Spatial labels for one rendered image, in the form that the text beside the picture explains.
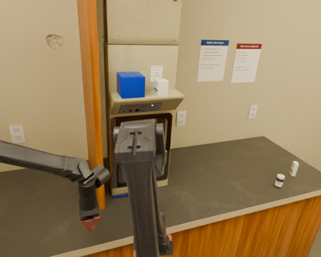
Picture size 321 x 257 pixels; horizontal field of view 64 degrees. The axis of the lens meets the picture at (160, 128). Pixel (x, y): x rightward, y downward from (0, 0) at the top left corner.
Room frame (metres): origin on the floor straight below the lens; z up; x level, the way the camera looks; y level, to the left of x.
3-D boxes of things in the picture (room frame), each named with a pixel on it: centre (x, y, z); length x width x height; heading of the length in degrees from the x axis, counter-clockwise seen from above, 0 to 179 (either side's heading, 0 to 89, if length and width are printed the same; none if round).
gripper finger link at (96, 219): (0.73, 0.24, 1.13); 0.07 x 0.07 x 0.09; 22
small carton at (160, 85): (1.13, 0.01, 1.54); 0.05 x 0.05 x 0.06; 23
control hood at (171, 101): (1.11, 0.07, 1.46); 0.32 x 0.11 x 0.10; 112
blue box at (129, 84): (1.08, 0.14, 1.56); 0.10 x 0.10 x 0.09; 22
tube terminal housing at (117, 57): (1.27, 0.13, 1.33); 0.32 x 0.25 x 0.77; 112
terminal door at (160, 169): (1.15, 0.09, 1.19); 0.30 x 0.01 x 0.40; 111
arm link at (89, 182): (0.74, 0.24, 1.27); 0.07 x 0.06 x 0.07; 155
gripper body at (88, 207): (0.74, 0.25, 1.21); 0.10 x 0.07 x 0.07; 22
